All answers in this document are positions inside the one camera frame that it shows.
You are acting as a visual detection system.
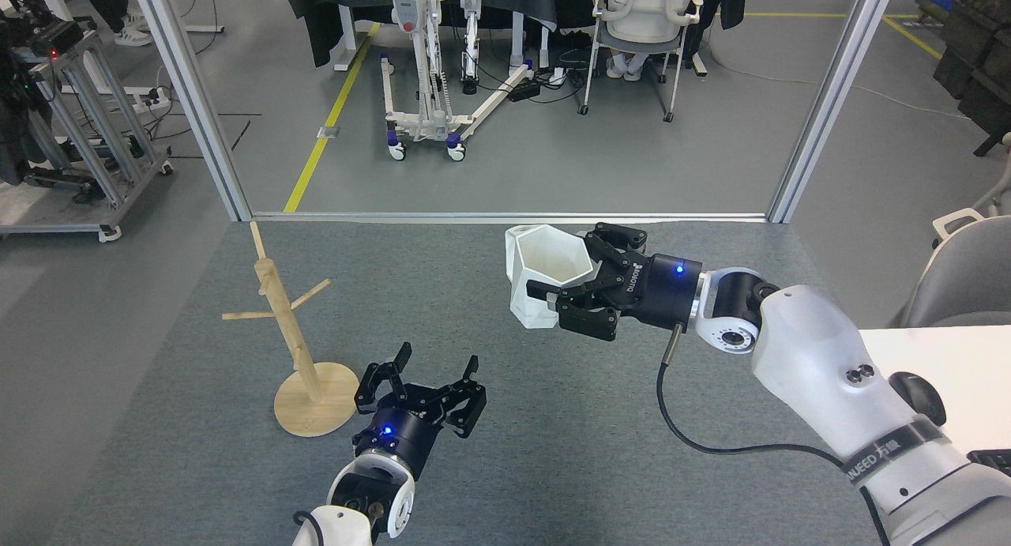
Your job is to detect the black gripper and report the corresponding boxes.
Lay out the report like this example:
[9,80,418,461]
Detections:
[353,342,488,481]
[526,223,704,342]

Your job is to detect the white faceted cup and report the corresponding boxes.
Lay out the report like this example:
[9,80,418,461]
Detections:
[505,224,595,329]

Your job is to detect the wooden cup rack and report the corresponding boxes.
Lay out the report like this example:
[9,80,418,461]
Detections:
[222,221,362,438]

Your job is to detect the person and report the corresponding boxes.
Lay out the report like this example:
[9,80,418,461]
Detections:
[79,0,156,47]
[592,0,708,83]

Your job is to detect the white office chair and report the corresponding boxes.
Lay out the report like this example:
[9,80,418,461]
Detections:
[578,0,708,124]

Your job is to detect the white stand on wheels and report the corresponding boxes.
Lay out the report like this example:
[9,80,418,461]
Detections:
[363,0,535,164]

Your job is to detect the black hanging jacket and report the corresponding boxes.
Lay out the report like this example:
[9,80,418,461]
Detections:
[695,0,748,33]

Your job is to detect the black computer mouse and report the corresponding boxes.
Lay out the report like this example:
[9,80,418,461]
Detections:
[889,371,947,428]

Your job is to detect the grey chair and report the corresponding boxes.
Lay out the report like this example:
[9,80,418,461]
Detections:
[896,131,1011,328]

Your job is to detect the white desk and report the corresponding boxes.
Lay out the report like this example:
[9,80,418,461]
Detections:
[857,326,1011,456]

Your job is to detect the white power strip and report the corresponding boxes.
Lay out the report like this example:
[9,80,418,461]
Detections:
[126,88,173,112]

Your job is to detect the dark stacked crates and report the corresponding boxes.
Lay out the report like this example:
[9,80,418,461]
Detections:
[932,0,1011,158]

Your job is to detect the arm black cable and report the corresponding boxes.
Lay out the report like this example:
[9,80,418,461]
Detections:
[292,510,326,546]

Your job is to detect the silver table edge rail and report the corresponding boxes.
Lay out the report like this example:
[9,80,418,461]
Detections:
[251,211,771,224]

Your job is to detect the silver aluminium post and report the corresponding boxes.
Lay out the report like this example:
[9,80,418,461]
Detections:
[126,0,254,223]
[766,0,901,224]

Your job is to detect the aluminium frame cart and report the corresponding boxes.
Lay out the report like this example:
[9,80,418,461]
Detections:
[0,24,175,243]

